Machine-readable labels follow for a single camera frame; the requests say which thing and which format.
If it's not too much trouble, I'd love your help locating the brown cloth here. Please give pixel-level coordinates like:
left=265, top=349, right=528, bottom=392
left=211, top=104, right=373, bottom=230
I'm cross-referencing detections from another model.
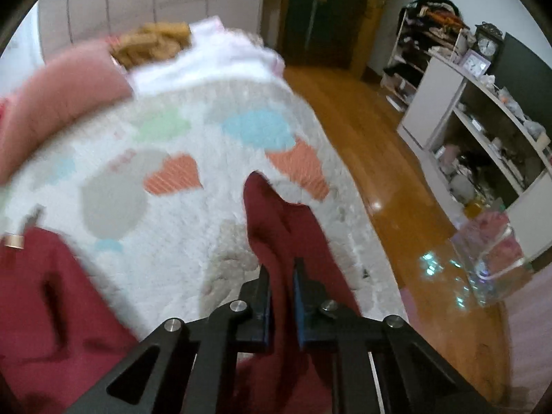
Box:
left=108, top=22, right=193, bottom=70

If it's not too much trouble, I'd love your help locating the white bed sheet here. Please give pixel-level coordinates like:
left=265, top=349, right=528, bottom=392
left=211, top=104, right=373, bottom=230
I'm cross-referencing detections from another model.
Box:
left=129, top=16, right=285, bottom=96

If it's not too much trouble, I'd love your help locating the heart print blanket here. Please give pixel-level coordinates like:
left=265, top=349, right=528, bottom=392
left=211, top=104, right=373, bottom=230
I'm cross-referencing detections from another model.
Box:
left=0, top=69, right=410, bottom=341

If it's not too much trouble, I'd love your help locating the small lilac clock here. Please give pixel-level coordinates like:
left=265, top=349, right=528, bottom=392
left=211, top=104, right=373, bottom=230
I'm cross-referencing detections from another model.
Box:
left=461, top=49, right=492, bottom=76

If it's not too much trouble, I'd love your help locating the dark red garment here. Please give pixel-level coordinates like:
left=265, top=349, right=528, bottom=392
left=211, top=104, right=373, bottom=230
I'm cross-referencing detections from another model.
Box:
left=0, top=170, right=367, bottom=414

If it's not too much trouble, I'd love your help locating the dark green door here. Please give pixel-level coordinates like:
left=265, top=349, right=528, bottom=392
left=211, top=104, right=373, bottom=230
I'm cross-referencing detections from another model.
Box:
left=280, top=0, right=389, bottom=72

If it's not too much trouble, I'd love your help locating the dark green board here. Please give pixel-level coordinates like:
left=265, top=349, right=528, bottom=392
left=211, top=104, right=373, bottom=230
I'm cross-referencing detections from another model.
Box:
left=492, top=32, right=552, bottom=126

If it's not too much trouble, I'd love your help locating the pink pillow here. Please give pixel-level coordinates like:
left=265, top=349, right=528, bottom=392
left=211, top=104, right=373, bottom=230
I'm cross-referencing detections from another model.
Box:
left=0, top=43, right=134, bottom=182

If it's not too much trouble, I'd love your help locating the pink floor mat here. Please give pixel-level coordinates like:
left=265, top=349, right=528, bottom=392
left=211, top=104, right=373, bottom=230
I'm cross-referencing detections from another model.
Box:
left=504, top=267, right=552, bottom=397

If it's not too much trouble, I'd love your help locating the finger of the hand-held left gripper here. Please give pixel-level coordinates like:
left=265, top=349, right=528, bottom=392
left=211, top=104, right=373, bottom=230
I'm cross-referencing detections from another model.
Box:
left=2, top=205, right=45, bottom=252

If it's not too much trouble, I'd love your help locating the white shoe rack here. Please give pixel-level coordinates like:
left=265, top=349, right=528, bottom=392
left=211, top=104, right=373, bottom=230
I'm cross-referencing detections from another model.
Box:
left=382, top=0, right=471, bottom=113

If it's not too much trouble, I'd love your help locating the white shelf unit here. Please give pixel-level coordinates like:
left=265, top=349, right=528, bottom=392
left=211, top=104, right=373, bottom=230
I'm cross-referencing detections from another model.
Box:
left=397, top=47, right=552, bottom=264

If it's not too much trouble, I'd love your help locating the dark ornate clock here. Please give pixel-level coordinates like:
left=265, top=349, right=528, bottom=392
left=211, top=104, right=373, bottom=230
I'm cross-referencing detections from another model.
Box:
left=474, top=21, right=505, bottom=59

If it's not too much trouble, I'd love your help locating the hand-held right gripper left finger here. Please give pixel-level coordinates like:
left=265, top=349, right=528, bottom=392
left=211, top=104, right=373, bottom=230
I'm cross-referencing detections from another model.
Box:
left=65, top=264, right=273, bottom=414

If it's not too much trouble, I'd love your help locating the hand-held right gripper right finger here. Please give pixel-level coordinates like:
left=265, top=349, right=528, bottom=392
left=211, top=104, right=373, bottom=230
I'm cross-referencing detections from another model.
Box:
left=294, top=258, right=496, bottom=414

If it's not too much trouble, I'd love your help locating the clear plastic box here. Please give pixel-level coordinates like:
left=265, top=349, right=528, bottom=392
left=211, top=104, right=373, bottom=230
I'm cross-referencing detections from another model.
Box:
left=453, top=211, right=531, bottom=307

